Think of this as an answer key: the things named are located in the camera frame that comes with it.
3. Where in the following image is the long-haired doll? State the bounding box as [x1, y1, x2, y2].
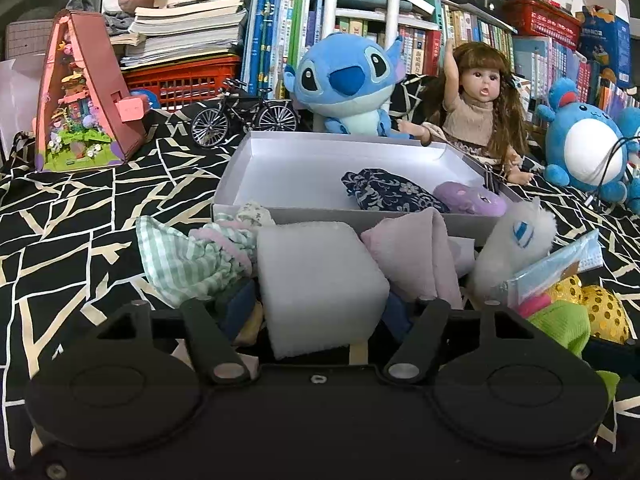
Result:
[397, 40, 536, 186]

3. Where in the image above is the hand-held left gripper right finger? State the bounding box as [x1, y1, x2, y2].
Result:
[381, 297, 544, 384]

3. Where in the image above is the blue printed carton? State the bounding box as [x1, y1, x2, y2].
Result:
[575, 5, 633, 88]

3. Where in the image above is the black model bicycle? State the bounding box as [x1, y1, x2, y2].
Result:
[190, 78, 301, 148]

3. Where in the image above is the green checked cloth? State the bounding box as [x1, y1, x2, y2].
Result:
[136, 215, 258, 308]

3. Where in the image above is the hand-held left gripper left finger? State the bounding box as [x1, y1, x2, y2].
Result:
[97, 277, 260, 384]

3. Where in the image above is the small blue round toy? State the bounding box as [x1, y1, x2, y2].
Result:
[130, 87, 162, 111]

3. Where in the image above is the blue round plush toy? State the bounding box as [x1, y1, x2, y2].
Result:
[536, 80, 640, 203]

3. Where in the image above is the white sponge block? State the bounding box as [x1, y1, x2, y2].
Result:
[256, 221, 391, 361]

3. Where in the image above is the black patterned blanket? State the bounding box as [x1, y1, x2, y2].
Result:
[0, 72, 640, 480]

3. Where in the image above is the red plastic basket on books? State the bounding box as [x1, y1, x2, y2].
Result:
[502, 0, 583, 51]

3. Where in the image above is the stack of lying books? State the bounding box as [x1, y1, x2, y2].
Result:
[107, 0, 248, 71]

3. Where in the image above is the white fluffy plush toy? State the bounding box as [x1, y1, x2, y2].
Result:
[470, 197, 558, 301]

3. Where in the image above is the white paper sheet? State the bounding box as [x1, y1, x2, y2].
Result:
[0, 55, 48, 161]

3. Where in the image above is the purple plush toy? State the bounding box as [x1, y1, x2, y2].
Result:
[432, 181, 508, 217]

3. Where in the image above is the pink triangular miniature house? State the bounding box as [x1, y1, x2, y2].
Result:
[34, 9, 151, 173]

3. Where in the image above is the black cable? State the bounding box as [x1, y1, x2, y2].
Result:
[587, 135, 640, 207]

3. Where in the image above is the green scrunchie with bell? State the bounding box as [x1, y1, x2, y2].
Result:
[527, 300, 621, 401]

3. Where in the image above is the lilac fluffy cloth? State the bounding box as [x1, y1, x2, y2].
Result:
[360, 207, 476, 311]

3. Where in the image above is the face mask packet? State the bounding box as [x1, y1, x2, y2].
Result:
[492, 230, 601, 306]

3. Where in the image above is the blue alien plush toy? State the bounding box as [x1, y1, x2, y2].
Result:
[283, 31, 416, 140]

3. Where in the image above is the navy floral pouch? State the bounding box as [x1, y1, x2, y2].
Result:
[341, 168, 451, 214]

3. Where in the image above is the grey knitted cloth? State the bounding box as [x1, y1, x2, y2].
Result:
[65, 0, 133, 36]

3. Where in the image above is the row of standing books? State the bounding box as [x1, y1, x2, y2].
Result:
[240, 0, 640, 111]

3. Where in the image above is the white floral cloth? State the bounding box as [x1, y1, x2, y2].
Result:
[235, 201, 276, 228]

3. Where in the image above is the yellow sequin toy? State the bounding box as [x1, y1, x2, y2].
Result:
[547, 275, 631, 345]

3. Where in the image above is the white cardboard box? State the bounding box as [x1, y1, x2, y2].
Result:
[211, 131, 526, 248]

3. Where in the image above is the red plastic basket under books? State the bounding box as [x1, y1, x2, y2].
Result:
[122, 56, 243, 111]

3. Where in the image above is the grey box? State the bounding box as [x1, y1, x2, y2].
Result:
[6, 19, 55, 61]

